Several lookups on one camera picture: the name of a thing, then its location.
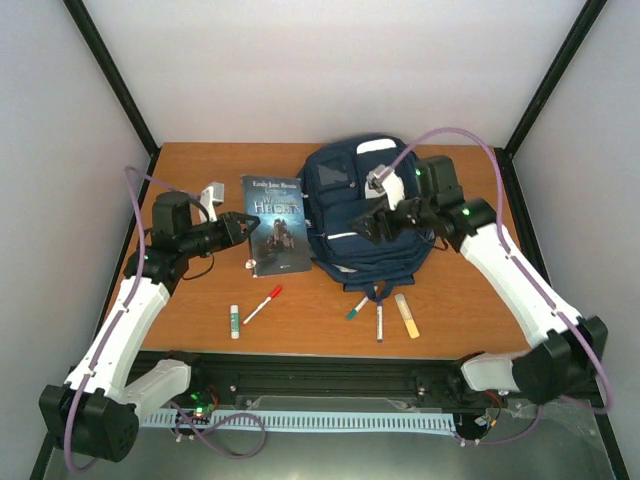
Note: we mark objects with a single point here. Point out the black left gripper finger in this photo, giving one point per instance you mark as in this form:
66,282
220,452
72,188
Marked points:
231,218
245,229

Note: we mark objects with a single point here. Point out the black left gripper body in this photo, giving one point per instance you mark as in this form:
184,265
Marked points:
224,239

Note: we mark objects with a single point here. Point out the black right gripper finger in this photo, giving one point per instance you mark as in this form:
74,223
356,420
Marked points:
368,229
373,210

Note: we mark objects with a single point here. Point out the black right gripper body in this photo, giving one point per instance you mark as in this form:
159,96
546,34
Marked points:
393,228

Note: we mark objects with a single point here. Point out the dark teal Bronte book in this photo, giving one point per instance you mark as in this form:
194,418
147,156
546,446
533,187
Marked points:
279,244

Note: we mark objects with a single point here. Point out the navy blue student backpack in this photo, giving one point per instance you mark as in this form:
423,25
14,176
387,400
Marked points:
353,247

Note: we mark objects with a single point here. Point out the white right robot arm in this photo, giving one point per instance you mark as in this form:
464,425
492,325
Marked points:
565,347

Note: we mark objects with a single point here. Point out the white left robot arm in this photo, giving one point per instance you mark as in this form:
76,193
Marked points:
98,410

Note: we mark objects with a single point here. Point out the red marker pen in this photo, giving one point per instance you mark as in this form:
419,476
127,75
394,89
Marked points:
273,294

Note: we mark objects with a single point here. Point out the purple marker pen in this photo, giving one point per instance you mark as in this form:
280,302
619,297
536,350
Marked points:
379,322

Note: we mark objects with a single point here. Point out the white glue stick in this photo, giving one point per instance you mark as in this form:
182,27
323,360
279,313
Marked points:
234,322

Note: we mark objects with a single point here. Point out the green capped marker pen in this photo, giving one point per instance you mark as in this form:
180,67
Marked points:
360,305

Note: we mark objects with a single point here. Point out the yellow highlighter pen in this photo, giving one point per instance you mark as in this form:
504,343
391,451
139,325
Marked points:
407,316

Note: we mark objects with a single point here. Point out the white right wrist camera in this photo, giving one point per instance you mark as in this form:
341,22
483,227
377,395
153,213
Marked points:
383,181

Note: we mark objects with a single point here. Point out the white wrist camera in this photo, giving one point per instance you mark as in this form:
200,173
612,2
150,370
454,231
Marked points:
383,181
211,197

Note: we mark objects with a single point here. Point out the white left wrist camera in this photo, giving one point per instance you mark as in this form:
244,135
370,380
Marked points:
211,197

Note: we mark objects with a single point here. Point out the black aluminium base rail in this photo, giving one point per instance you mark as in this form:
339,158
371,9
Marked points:
320,375

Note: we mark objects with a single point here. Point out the light blue slotted cable duct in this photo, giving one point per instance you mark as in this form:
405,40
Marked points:
310,421

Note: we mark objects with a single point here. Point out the black left corner frame post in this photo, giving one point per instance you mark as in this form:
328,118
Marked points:
87,28

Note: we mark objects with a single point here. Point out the black corner frame post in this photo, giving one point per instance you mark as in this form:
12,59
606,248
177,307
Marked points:
87,28
579,30

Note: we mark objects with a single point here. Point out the black right corner frame post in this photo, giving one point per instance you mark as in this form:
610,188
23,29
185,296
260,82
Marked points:
579,30

